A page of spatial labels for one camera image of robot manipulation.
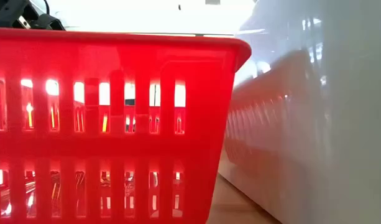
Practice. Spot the yellow slotted plastic basket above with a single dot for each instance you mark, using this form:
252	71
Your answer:
104	123
30	115

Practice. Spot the red slotted plastic basket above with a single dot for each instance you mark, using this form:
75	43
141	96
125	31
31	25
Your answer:
115	56

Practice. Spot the white plastic basket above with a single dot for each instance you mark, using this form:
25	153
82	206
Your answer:
317	124

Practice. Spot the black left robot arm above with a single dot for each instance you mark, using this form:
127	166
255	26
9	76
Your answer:
10	14

